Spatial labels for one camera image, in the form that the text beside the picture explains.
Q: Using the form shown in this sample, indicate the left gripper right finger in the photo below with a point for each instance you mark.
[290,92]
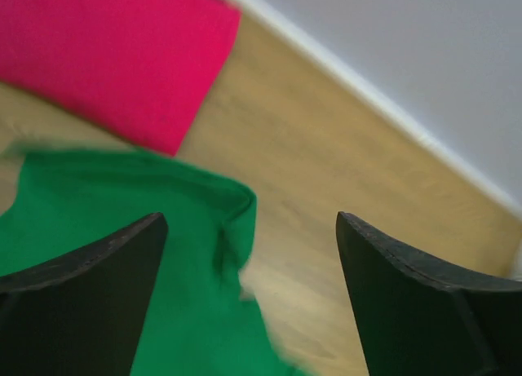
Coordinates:
[417,314]

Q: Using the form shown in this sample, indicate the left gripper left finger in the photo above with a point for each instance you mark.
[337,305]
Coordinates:
[82,313]

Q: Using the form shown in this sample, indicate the green t shirt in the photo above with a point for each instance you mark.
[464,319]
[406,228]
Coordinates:
[197,322]

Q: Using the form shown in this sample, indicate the folded pink t shirt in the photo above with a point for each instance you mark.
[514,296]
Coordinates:
[138,68]

